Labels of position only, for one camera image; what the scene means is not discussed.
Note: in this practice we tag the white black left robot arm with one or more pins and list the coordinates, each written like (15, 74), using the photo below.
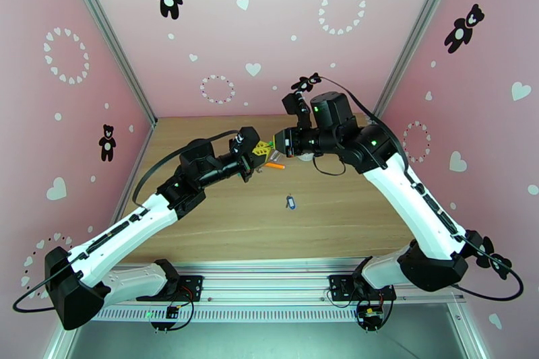
(122, 231)

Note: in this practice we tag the blue key tag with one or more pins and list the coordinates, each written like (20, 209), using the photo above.
(290, 203)

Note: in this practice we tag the small white alarm clock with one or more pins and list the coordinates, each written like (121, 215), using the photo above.
(305, 158)

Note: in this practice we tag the orange pen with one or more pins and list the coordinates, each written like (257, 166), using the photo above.
(276, 166)

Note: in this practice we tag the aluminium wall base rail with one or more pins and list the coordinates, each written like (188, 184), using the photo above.
(143, 147)

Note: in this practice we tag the aluminium mounting rail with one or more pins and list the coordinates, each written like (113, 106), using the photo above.
(269, 282)

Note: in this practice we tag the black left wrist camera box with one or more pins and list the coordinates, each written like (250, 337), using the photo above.
(248, 137)

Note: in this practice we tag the aluminium frame post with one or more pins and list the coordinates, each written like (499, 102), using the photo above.
(417, 33)
(105, 33)

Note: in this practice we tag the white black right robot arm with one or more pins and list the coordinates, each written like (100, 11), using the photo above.
(404, 202)

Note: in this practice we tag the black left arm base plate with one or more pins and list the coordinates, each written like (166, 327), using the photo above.
(195, 286)

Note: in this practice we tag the black power connector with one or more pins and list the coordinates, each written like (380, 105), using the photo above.
(370, 316)
(172, 312)

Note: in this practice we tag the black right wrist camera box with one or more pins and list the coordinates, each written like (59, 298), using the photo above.
(292, 103)

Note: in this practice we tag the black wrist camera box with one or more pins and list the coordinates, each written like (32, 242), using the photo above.
(248, 137)
(292, 103)

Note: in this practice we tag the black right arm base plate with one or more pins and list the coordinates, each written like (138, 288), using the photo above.
(337, 286)

